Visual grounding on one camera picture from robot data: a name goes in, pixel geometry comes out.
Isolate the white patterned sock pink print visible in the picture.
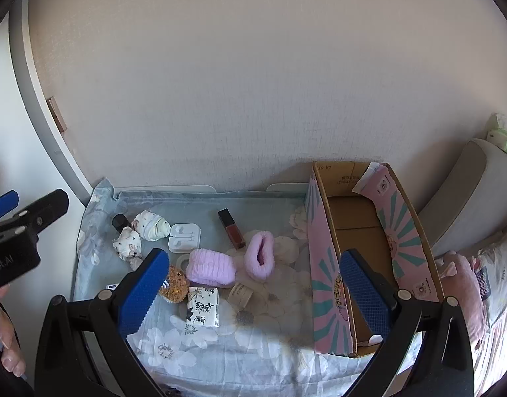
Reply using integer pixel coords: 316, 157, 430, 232
112, 227, 142, 262

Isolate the beige round cosmetic jar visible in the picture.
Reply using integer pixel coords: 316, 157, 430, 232
227, 282, 254, 308

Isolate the white floral small box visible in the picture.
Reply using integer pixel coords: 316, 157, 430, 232
186, 287, 218, 328

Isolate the pink fluffy slipper sock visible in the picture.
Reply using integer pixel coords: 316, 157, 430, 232
244, 231, 275, 282

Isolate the green white plush toy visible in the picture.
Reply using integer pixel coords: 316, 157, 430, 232
485, 113, 507, 153

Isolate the grey door frame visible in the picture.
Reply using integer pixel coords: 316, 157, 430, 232
9, 0, 93, 204

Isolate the small black bottle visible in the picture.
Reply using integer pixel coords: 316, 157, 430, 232
112, 213, 131, 234

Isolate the red lipstick with black cap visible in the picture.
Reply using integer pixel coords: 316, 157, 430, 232
218, 209, 245, 250

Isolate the pink floral bedding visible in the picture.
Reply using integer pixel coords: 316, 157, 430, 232
436, 232, 507, 396

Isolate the person's left hand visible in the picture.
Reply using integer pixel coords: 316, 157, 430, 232
0, 306, 26, 377

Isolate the brown plush toy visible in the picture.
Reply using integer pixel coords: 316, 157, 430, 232
158, 265, 189, 304

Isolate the white dotted sock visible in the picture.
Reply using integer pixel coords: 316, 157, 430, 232
131, 211, 172, 242

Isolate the pink patterned cardboard box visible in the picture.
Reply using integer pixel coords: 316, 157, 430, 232
305, 161, 445, 358

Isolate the white earphone case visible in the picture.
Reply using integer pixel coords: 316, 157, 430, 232
168, 223, 201, 254

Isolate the floral blue table cloth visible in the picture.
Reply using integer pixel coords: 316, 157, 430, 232
74, 181, 368, 396

